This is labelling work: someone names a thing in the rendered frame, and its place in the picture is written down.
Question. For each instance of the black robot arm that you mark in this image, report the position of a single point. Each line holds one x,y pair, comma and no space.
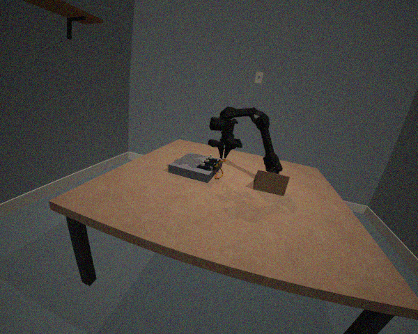
224,122

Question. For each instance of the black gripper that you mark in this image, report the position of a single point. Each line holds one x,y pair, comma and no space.
220,144

